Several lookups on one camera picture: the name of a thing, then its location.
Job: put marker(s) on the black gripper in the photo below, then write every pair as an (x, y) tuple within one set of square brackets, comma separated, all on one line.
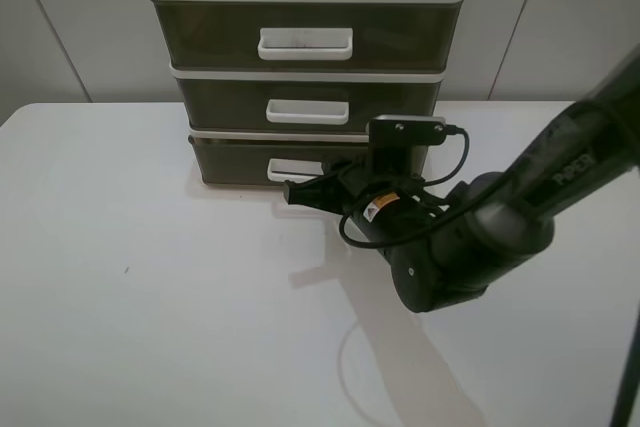
[(389, 213)]

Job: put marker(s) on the smoky drawer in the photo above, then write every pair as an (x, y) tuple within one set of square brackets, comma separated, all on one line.
[(240, 162), (295, 106), (308, 37)]

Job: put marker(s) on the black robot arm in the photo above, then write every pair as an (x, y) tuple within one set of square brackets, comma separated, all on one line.
[(443, 251)]

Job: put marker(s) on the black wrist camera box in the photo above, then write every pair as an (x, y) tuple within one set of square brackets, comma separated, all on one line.
[(393, 137)]

